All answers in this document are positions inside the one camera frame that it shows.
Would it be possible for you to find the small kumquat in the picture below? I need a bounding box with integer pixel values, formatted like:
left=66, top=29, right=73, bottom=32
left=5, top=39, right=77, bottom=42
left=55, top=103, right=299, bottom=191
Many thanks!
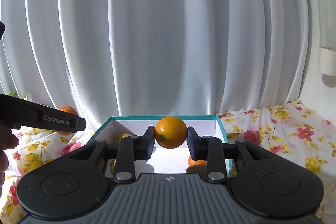
left=154, top=117, right=187, bottom=149

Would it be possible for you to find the person's left hand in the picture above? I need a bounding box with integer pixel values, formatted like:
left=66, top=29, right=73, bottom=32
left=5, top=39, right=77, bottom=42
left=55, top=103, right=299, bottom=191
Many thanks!
left=0, top=126, right=21, bottom=197

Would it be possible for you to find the brown kiwi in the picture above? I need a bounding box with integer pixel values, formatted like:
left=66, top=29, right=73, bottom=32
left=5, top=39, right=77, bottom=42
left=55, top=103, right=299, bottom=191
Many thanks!
left=186, top=164, right=207, bottom=176

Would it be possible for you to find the mandarin orange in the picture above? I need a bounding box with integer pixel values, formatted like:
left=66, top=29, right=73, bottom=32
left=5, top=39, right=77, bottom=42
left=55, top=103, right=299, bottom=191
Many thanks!
left=55, top=105, right=79, bottom=136
left=188, top=156, right=207, bottom=166

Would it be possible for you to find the green-yellow pear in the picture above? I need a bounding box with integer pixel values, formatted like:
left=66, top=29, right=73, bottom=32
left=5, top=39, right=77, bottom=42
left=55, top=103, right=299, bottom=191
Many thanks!
left=114, top=132, right=131, bottom=143
left=110, top=159, right=116, bottom=174

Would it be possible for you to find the floral bed sheet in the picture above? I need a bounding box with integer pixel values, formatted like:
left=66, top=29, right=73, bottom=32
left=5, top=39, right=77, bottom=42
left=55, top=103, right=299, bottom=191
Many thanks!
left=1, top=101, right=335, bottom=223

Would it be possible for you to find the teal cardboard box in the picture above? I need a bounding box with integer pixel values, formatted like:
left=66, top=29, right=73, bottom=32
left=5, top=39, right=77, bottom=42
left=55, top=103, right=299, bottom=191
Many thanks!
left=89, top=115, right=228, bottom=177

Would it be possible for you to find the white curtain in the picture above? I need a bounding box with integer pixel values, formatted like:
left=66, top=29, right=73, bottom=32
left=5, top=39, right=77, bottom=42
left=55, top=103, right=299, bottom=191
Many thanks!
left=1, top=0, right=308, bottom=129

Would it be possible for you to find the white wall fixture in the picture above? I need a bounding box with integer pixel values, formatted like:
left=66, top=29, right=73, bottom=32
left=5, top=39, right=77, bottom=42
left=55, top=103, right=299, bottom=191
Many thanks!
left=317, top=0, right=335, bottom=77

